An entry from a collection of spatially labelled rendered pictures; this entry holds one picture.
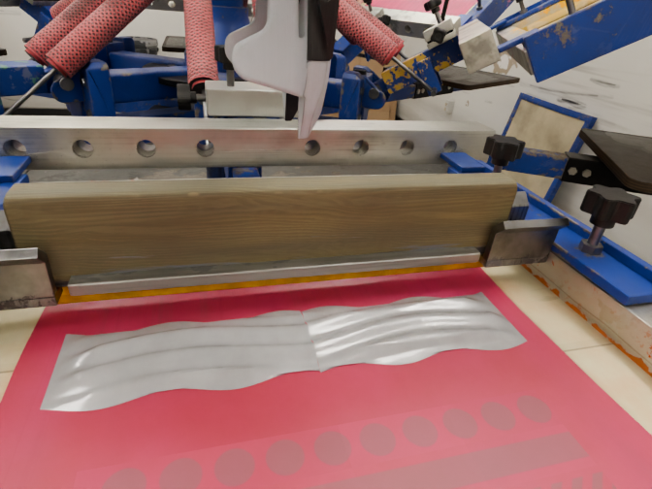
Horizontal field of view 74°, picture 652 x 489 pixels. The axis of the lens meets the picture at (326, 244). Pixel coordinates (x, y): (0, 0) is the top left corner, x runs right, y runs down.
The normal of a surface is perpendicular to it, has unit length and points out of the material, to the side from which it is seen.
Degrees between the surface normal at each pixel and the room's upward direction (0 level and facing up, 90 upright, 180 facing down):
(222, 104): 90
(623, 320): 90
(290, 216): 90
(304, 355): 37
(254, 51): 81
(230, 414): 0
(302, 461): 0
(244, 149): 90
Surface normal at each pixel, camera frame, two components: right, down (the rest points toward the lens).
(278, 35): 0.27, 0.36
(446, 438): 0.08, -0.86
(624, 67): -0.96, 0.06
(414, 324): 0.20, -0.54
